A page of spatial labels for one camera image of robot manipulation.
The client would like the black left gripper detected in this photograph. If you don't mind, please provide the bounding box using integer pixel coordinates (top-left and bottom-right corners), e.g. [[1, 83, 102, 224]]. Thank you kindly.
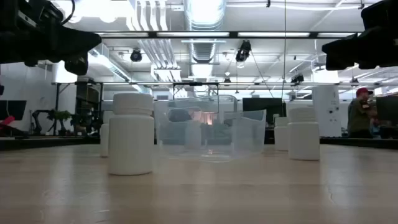
[[18, 0, 102, 76]]

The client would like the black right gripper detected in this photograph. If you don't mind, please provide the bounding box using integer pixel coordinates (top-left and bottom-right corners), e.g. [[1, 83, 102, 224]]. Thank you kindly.
[[322, 0, 398, 72]]

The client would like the white plastic pill bottle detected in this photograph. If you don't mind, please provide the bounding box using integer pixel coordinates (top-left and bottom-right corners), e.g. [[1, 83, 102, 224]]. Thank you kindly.
[[99, 110, 114, 158], [287, 107, 321, 161], [274, 116, 290, 152], [185, 120, 202, 150], [108, 92, 155, 176]]

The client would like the clear plastic basket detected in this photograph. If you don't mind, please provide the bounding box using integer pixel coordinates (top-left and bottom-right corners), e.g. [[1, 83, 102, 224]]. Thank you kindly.
[[154, 95, 267, 163]]

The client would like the black shelving rack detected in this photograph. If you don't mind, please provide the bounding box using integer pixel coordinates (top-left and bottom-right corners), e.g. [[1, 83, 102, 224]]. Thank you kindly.
[[75, 81, 104, 136]]

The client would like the black hanging spotlight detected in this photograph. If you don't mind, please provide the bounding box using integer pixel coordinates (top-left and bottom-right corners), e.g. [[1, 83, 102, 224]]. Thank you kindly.
[[235, 39, 252, 63], [290, 73, 305, 85], [129, 48, 143, 63]]

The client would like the white pillar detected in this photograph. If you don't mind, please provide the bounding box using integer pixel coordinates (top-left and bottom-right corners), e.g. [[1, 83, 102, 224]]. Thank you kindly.
[[312, 85, 341, 138]]

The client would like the leafy green potted plant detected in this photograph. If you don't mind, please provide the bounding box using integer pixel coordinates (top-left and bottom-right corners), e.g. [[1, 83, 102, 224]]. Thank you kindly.
[[47, 109, 73, 136]]

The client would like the person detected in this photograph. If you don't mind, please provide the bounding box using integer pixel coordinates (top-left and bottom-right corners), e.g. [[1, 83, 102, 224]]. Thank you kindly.
[[347, 87, 376, 139]]

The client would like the black monitor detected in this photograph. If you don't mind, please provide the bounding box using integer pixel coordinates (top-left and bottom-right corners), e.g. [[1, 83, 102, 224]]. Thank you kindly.
[[0, 100, 27, 121], [375, 95, 398, 126], [242, 98, 287, 126]]

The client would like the red object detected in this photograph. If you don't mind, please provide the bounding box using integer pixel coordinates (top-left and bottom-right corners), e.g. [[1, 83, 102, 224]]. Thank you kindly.
[[0, 115, 16, 127]]

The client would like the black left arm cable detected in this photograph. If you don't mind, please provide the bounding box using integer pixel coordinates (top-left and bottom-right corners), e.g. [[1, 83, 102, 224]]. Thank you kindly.
[[60, 0, 76, 26]]

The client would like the thin hanging vertical cable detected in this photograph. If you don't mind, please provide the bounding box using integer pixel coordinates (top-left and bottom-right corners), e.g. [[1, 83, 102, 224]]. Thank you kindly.
[[281, 0, 287, 100]]

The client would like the black metal table frame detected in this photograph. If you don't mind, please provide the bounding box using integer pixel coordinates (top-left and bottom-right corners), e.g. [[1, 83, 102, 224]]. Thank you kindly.
[[0, 136, 398, 152]]

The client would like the long ceiling light rail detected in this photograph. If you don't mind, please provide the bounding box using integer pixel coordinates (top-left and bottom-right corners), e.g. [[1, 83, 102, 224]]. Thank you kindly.
[[93, 30, 363, 39]]

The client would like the black metal gantry frame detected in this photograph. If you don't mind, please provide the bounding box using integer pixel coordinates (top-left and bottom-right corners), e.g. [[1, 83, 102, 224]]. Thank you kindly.
[[172, 82, 220, 100]]

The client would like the silver ceiling air duct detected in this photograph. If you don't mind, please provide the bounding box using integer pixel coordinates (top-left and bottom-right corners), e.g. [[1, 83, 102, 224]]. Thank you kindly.
[[183, 0, 228, 65]]

